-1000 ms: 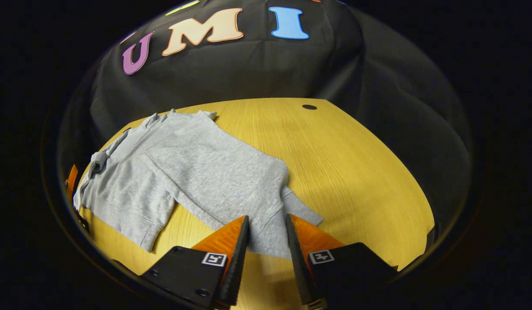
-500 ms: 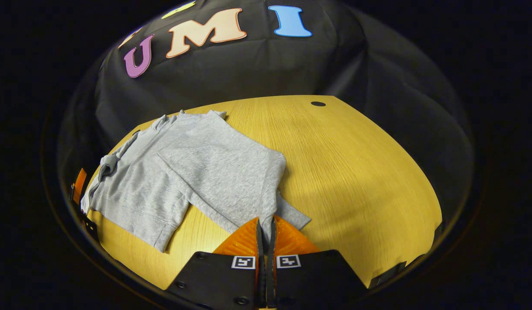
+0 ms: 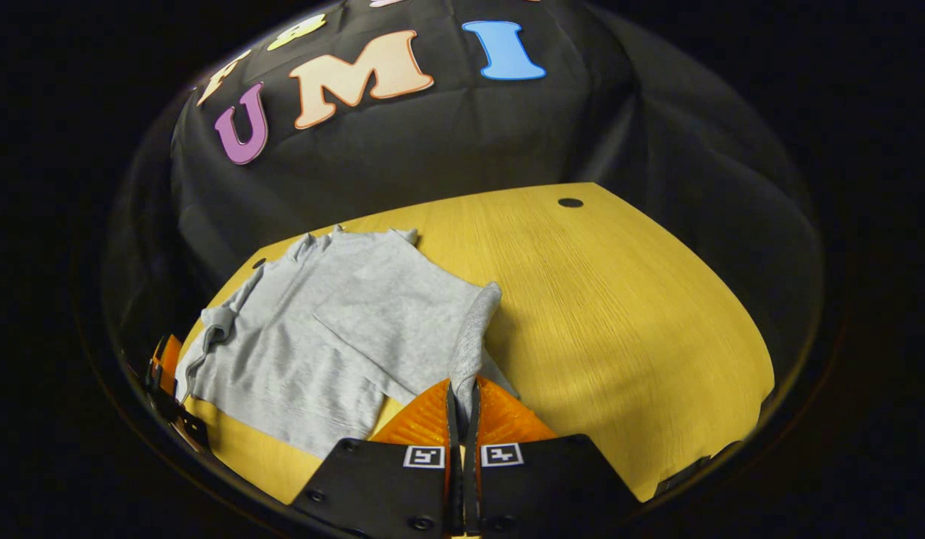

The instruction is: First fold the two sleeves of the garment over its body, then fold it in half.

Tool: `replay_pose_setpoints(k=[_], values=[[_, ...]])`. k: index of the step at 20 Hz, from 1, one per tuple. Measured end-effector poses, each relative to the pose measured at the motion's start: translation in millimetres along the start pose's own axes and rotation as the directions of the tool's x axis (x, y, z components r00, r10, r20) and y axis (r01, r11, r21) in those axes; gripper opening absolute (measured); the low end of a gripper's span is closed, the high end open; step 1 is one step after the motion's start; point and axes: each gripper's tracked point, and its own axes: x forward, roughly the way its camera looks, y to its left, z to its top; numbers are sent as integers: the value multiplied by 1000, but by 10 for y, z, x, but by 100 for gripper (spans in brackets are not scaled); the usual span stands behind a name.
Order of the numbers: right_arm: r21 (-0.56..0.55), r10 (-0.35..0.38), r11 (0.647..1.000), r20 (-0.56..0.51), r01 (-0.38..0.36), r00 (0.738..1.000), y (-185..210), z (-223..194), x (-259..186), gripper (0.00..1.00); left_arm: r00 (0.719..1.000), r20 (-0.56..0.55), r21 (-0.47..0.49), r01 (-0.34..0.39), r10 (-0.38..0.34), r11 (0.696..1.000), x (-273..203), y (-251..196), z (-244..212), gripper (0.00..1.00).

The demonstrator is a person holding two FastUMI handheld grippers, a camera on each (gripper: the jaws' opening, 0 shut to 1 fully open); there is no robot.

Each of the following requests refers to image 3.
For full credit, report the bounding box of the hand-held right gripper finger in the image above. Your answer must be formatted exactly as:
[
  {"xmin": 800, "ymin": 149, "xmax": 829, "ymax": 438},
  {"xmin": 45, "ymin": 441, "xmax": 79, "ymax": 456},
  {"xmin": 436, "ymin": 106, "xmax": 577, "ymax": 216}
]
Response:
[
  {"xmin": 290, "ymin": 378, "xmax": 464, "ymax": 536},
  {"xmin": 463, "ymin": 374, "xmax": 643, "ymax": 536}
]

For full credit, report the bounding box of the grey sweatshirt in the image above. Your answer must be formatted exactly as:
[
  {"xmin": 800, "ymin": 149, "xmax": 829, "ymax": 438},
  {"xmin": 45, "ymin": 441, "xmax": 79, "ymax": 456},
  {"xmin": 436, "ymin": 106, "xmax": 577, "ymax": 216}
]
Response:
[{"xmin": 174, "ymin": 225, "xmax": 519, "ymax": 459}]

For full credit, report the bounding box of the black backdrop cloth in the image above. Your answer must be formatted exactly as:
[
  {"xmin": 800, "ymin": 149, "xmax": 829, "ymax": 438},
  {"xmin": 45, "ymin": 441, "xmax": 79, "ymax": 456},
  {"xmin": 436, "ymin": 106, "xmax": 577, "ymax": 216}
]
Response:
[{"xmin": 107, "ymin": 0, "xmax": 826, "ymax": 375}]

